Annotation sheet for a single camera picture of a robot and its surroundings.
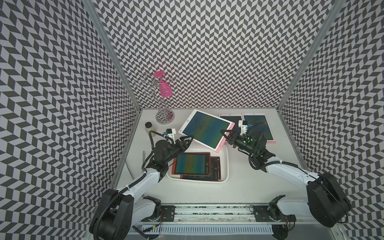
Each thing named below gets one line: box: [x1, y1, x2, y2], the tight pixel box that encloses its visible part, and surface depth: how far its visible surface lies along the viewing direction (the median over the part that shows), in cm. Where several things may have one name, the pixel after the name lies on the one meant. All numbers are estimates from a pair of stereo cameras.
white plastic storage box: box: [166, 161, 230, 184], surface depth 86 cm
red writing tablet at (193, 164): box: [171, 152, 211, 177], surface depth 89 cm
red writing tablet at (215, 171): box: [180, 156, 222, 182], surface depth 87 cm
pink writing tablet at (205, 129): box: [178, 109, 236, 153], surface depth 83 cm
